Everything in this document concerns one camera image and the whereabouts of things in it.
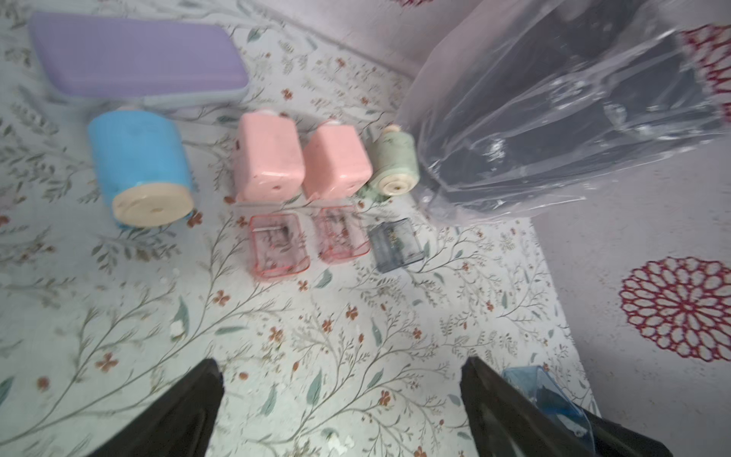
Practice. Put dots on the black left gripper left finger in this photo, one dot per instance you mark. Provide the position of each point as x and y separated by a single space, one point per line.
178 423

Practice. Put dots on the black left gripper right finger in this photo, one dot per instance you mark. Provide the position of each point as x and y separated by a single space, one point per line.
504 423

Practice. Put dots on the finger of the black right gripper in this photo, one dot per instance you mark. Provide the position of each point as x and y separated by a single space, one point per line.
614 440

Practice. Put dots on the blue sharpener shavings tray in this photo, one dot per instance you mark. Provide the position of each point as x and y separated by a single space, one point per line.
545 394

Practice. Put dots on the clear sharpener shavings tray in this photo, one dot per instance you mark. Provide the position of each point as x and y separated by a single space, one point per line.
395 245

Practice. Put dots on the pink sharpener shavings tray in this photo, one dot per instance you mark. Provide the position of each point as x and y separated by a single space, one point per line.
341 235

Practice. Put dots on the blue pencil sharpener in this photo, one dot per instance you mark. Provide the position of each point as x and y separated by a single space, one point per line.
141 168

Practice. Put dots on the pink pencil sharpener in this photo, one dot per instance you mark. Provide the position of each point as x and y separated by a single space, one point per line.
267 158
337 163

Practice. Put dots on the green pencil sharpener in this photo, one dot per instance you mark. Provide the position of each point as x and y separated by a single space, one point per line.
394 161

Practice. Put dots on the purple pencil case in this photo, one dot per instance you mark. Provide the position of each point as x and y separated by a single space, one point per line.
100 58

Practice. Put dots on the grey trash bin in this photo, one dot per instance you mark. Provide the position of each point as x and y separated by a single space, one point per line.
566 90

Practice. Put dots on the clear plastic bin liner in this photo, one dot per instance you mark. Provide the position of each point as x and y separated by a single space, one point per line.
443 69

